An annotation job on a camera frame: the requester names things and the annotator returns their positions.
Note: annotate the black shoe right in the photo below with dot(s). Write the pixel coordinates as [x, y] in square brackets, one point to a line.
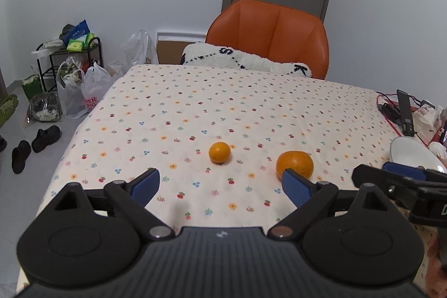
[45, 137]

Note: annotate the white shopping bag red print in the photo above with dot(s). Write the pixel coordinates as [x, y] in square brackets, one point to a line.
[96, 83]

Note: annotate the black shoe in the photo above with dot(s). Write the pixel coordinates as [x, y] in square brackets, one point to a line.
[19, 156]
[45, 137]

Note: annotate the black shoe left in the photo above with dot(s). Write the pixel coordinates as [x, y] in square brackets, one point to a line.
[19, 156]

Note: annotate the white bag with peels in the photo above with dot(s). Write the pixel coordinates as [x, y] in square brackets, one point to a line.
[427, 121]

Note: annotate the orange leather chair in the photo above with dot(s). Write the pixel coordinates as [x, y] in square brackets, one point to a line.
[275, 32]

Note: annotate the black metal shelf rack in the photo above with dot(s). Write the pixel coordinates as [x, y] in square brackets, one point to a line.
[51, 55]

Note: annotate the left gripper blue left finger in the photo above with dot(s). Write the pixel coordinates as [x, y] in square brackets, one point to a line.
[129, 201]

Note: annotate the person's right hand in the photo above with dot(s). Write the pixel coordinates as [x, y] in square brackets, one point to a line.
[435, 278]

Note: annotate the large orange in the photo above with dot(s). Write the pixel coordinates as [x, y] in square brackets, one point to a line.
[298, 161]

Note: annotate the floral tablecloth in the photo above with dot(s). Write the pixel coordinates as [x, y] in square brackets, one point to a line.
[167, 117]

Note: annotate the green package on shelf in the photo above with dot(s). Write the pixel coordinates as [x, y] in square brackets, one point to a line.
[81, 43]

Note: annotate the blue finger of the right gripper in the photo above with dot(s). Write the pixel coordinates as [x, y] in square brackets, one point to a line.
[406, 171]

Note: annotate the white fluffy cushion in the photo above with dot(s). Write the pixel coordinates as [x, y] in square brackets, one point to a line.
[204, 54]

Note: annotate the translucent plastic bag by wall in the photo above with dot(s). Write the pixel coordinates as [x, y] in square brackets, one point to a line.
[140, 49]

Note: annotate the black smartphone on stand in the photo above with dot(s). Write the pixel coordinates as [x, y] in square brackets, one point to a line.
[406, 116]

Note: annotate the blue package on shelf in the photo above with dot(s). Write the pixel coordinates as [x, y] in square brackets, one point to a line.
[76, 32]

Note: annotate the clear bag on floor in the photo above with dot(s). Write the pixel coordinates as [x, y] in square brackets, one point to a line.
[44, 108]

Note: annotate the white plate with blue rim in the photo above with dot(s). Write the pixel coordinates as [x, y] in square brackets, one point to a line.
[406, 151]

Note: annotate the small orange kumquat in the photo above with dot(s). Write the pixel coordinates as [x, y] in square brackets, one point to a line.
[219, 152]

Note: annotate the white bag with groceries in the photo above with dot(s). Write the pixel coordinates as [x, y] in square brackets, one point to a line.
[69, 79]

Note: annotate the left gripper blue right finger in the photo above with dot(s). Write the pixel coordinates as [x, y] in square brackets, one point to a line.
[312, 202]

